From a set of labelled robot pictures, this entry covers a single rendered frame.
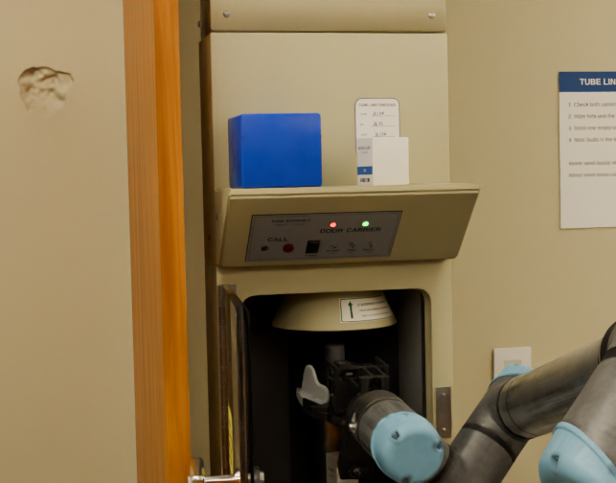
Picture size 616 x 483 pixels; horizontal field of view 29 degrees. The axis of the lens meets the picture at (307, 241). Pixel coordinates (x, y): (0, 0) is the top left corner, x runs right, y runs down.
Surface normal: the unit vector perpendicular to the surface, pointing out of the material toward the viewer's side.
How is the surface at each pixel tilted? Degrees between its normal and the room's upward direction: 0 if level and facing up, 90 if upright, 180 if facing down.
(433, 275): 90
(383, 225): 135
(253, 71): 90
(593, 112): 90
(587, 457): 48
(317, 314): 66
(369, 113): 90
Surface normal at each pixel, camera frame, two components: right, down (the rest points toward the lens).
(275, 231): 0.17, 0.74
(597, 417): -0.46, -0.69
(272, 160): 0.22, 0.04
